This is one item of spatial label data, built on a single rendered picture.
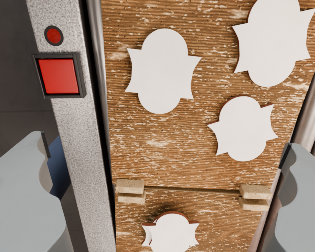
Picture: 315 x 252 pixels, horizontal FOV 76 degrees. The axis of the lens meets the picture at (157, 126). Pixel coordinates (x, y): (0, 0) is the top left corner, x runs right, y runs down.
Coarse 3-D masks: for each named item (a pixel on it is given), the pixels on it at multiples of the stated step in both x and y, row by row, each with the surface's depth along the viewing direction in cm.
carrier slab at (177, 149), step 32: (128, 0) 30; (160, 0) 30; (192, 0) 29; (224, 0) 29; (128, 32) 31; (192, 32) 31; (224, 32) 31; (128, 64) 33; (224, 64) 33; (128, 96) 36; (224, 96) 36; (256, 96) 36; (288, 96) 35; (128, 128) 39; (160, 128) 38; (192, 128) 38; (288, 128) 38; (128, 160) 42; (160, 160) 42; (192, 160) 42; (224, 160) 41; (256, 160) 41
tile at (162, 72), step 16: (160, 32) 31; (176, 32) 31; (128, 48) 32; (144, 48) 32; (160, 48) 32; (176, 48) 32; (144, 64) 33; (160, 64) 33; (176, 64) 33; (192, 64) 32; (144, 80) 34; (160, 80) 34; (176, 80) 34; (144, 96) 35; (160, 96) 35; (176, 96) 35; (192, 96) 35; (160, 112) 36
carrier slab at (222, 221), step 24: (168, 192) 45; (192, 192) 45; (216, 192) 46; (120, 216) 49; (144, 216) 49; (192, 216) 48; (216, 216) 48; (240, 216) 48; (120, 240) 53; (216, 240) 52; (240, 240) 52
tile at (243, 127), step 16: (240, 96) 35; (224, 112) 36; (240, 112) 36; (256, 112) 36; (224, 128) 37; (240, 128) 37; (256, 128) 37; (224, 144) 39; (240, 144) 39; (256, 144) 39; (240, 160) 40
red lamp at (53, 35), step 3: (48, 30) 33; (51, 30) 33; (54, 30) 33; (48, 33) 33; (51, 33) 33; (54, 33) 33; (57, 33) 33; (48, 36) 34; (51, 36) 34; (54, 36) 34; (57, 36) 34; (60, 36) 34; (51, 39) 34; (54, 39) 34; (57, 39) 34; (54, 42) 34; (57, 42) 34
